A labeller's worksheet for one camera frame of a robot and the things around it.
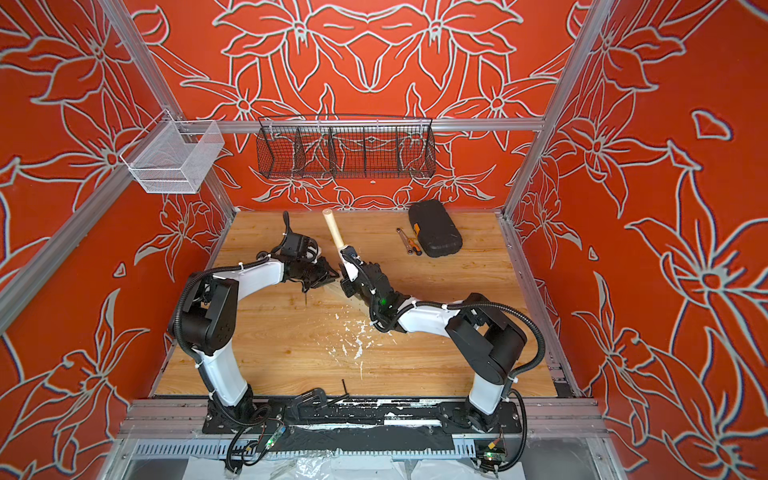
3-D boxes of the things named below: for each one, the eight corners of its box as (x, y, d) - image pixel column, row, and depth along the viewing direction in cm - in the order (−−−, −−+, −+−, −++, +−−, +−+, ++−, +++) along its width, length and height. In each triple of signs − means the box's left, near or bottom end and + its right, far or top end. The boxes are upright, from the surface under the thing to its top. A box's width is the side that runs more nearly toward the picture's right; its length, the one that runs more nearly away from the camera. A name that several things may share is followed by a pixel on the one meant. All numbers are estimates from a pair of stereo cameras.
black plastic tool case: (426, 259, 106) (428, 249, 101) (407, 211, 122) (408, 200, 118) (461, 253, 108) (465, 243, 103) (438, 206, 124) (440, 195, 119)
